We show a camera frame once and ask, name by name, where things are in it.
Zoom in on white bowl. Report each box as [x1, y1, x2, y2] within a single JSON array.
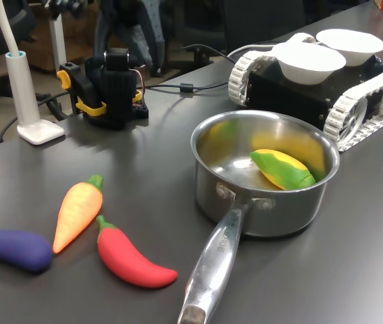
[[271, 42, 347, 86], [315, 28, 383, 68]]

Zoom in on orange toy carrot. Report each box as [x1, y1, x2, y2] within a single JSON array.
[[51, 173, 105, 254]]

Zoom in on purple toy aubergine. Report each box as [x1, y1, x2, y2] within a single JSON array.
[[0, 229, 55, 274]]

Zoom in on grey office chair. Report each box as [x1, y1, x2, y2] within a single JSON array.
[[93, 0, 167, 78]]

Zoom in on red toy chilli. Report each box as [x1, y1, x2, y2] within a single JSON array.
[[95, 214, 180, 289]]

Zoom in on red black white servo wires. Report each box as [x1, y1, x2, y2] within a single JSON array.
[[130, 67, 145, 102]]

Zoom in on steel pan with long handle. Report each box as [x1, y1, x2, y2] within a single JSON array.
[[177, 109, 341, 324]]

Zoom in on white post with base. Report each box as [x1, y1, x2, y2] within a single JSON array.
[[0, 0, 66, 146]]

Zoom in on black vehicle with white tracks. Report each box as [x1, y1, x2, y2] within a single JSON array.
[[228, 32, 383, 153]]

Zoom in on long black cable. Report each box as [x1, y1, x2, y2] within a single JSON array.
[[143, 43, 238, 99]]

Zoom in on black yellow table clamp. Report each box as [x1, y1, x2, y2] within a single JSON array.
[[57, 62, 107, 126]]

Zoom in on yellow green toy corn cob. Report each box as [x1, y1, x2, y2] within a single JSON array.
[[249, 148, 317, 192]]

